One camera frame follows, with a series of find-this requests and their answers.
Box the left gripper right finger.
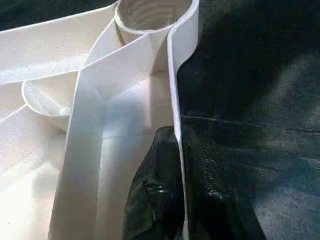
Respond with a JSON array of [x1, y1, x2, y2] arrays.
[[180, 124, 267, 240]]

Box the white plastic table top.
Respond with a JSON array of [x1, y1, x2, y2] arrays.
[[0, 0, 201, 240]]

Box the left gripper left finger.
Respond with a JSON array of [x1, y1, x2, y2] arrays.
[[122, 126, 185, 240]]

